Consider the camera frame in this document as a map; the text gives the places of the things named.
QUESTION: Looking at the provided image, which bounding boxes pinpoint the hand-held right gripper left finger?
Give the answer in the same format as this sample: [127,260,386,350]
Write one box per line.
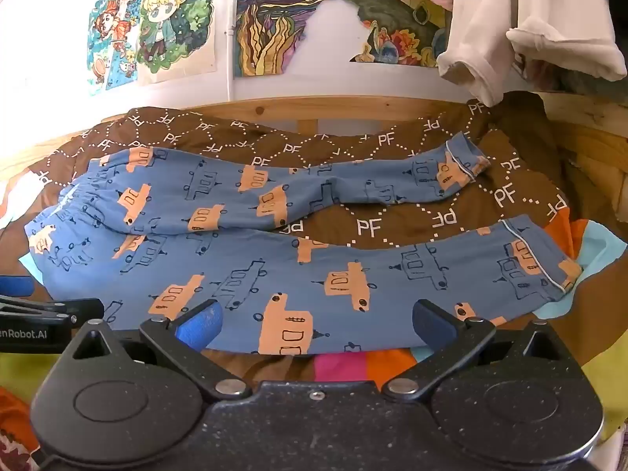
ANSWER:
[66,299,253,402]

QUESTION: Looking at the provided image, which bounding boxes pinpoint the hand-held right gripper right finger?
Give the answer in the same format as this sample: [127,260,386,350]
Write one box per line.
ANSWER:
[382,299,572,402]

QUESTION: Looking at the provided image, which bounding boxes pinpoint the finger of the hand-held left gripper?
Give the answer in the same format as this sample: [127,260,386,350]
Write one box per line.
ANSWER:
[0,276,33,298]
[0,295,105,327]

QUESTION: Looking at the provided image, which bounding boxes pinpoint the blue patterned pants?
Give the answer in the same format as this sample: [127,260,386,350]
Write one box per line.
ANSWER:
[24,135,584,357]

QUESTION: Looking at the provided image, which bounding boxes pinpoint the colourful patchwork sheet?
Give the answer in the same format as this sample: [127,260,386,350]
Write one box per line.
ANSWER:
[0,172,628,471]

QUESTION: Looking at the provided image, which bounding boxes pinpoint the brown printed blanket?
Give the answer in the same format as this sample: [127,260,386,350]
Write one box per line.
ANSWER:
[26,89,628,389]

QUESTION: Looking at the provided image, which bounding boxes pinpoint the white garment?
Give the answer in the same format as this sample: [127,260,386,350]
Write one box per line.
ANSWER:
[436,0,628,108]

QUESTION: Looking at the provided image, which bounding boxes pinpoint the wooden bed frame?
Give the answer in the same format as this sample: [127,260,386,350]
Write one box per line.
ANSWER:
[0,91,628,256]

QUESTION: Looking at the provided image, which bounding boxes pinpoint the blue cartoon wall poster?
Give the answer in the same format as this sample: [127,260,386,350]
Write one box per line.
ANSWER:
[87,0,149,97]

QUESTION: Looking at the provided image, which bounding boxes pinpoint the white wall pipe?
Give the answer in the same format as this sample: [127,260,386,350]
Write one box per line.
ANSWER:
[225,0,237,105]

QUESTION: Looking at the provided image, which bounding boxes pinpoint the blond figure wall poster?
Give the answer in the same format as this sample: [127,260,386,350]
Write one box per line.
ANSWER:
[136,0,219,87]

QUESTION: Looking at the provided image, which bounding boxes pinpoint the swirl pattern wall poster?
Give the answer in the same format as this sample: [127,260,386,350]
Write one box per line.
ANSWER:
[234,0,345,79]

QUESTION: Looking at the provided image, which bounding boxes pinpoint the torn landscape wall poster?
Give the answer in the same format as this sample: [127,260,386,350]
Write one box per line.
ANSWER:
[338,0,453,68]

